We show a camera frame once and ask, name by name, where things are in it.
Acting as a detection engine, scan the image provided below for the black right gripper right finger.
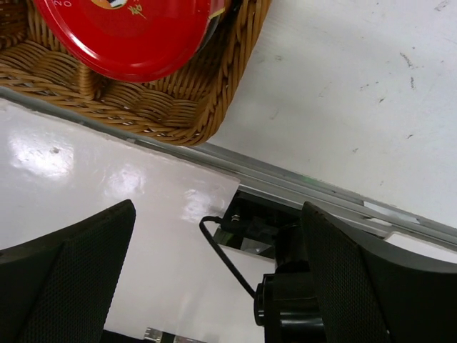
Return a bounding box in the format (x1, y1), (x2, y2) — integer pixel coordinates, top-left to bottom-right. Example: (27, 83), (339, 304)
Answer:
(301, 202), (456, 342)

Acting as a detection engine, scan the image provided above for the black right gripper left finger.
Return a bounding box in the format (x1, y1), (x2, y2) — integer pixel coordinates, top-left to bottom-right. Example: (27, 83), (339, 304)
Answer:
(1, 200), (136, 342)

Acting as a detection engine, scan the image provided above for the red-lid sauce jar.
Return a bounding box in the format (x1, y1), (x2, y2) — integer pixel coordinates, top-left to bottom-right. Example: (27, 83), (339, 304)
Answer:
(34, 0), (234, 82)

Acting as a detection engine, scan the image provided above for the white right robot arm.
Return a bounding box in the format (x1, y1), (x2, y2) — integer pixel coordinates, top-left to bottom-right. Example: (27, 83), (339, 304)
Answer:
(254, 203), (456, 342)

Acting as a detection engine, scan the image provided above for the brown wicker divided tray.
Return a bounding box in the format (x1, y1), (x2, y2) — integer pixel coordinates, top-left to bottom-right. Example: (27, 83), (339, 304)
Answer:
(1, 1), (270, 146)

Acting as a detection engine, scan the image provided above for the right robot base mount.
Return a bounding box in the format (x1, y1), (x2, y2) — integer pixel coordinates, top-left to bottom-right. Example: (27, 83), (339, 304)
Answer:
(199, 191), (308, 265)

